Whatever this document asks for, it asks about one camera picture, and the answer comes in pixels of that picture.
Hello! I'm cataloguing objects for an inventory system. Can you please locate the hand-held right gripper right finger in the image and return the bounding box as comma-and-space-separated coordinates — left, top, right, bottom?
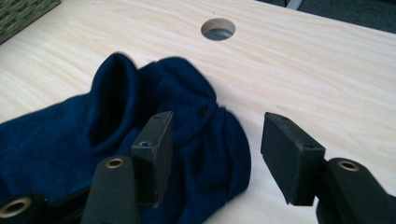
260, 111, 327, 207

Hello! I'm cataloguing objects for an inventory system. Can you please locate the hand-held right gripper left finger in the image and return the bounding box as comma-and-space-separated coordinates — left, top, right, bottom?
130, 110, 174, 209

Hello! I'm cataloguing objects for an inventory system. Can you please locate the dark blue garment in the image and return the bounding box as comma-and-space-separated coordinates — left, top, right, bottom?
0, 51, 252, 224

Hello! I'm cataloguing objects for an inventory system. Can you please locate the green woven basket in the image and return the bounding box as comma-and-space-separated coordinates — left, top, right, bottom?
0, 0, 62, 46

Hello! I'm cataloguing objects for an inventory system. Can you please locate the grey metal stand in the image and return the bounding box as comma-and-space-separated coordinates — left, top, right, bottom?
285, 0, 304, 10

